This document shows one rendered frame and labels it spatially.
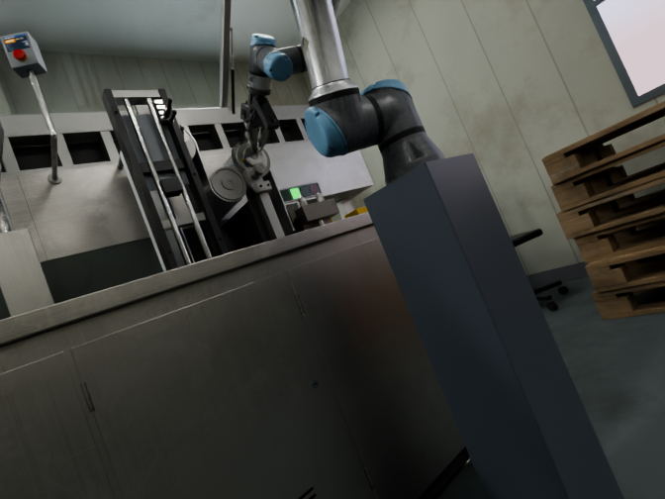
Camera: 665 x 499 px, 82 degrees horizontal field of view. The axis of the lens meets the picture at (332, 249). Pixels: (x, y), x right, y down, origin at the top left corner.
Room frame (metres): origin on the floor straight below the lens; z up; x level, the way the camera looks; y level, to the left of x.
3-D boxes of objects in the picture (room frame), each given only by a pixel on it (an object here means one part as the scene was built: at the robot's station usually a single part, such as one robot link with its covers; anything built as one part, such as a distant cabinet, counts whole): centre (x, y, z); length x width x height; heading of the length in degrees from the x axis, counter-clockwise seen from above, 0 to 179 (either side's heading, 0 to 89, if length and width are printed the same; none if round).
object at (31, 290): (0.98, 0.78, 1.19); 0.14 x 0.14 x 0.57
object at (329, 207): (1.58, 0.10, 1.00); 0.40 x 0.16 x 0.06; 38
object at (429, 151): (0.91, -0.25, 0.95); 0.15 x 0.15 x 0.10
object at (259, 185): (1.29, 0.15, 1.05); 0.06 x 0.05 x 0.31; 38
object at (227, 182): (1.37, 0.32, 1.18); 0.26 x 0.12 x 0.12; 38
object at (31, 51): (1.03, 0.60, 1.66); 0.07 x 0.07 x 0.10; 13
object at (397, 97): (0.91, -0.25, 1.07); 0.13 x 0.12 x 0.14; 110
